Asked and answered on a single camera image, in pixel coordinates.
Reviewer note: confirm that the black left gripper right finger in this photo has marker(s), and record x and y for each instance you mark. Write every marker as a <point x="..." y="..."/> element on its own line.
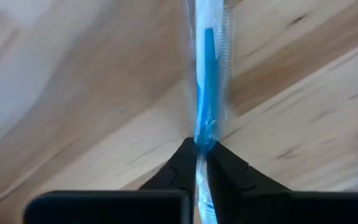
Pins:
<point x="228" y="174"/>

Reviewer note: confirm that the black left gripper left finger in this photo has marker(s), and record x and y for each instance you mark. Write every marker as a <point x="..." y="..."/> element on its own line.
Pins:
<point x="179" y="174"/>

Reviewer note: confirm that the blue toothbrush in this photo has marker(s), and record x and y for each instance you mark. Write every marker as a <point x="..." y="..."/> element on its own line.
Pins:
<point x="208" y="93"/>

